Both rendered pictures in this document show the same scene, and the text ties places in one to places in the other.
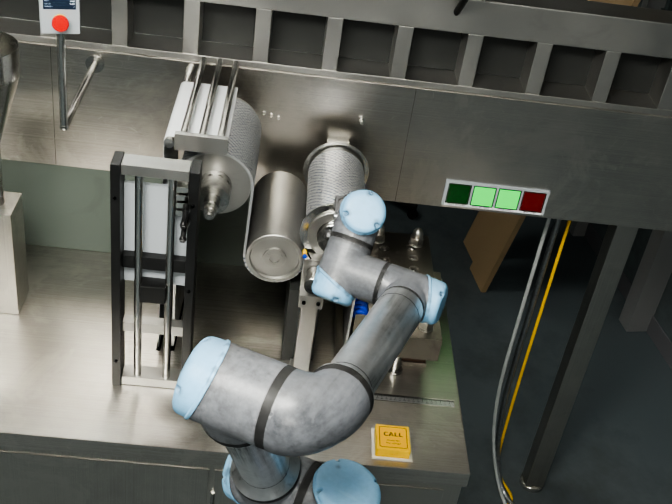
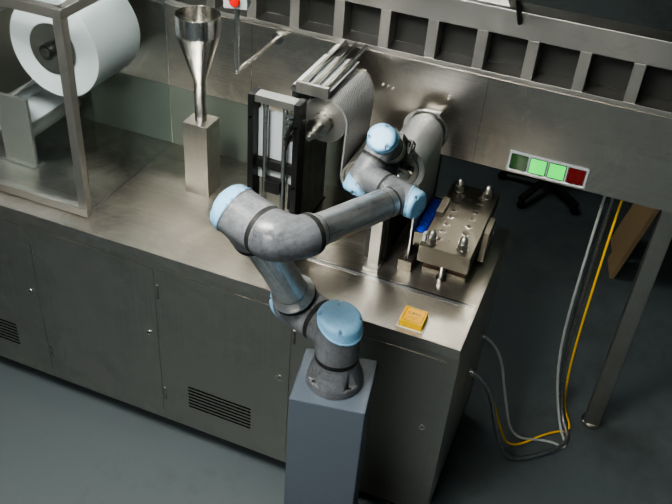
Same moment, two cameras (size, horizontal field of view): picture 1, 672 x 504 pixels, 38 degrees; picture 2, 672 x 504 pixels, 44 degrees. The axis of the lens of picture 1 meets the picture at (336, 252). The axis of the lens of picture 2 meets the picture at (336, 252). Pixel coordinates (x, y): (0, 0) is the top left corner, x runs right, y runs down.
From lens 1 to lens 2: 0.77 m
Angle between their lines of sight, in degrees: 19
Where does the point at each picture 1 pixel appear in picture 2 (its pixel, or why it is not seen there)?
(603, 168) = (632, 157)
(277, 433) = (254, 240)
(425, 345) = (458, 260)
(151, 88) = (311, 59)
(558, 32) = (596, 44)
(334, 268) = (356, 172)
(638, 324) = not seen: outside the picture
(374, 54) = (466, 50)
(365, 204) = (381, 132)
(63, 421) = (208, 261)
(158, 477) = (261, 312)
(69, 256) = not seen: hidden behind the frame
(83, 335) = not seen: hidden behind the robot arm
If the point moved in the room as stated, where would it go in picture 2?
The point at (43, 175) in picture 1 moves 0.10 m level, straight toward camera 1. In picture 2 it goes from (243, 112) to (237, 125)
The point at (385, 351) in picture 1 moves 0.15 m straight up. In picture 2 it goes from (350, 216) to (356, 158)
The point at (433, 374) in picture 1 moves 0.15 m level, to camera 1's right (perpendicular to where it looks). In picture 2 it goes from (468, 287) to (514, 303)
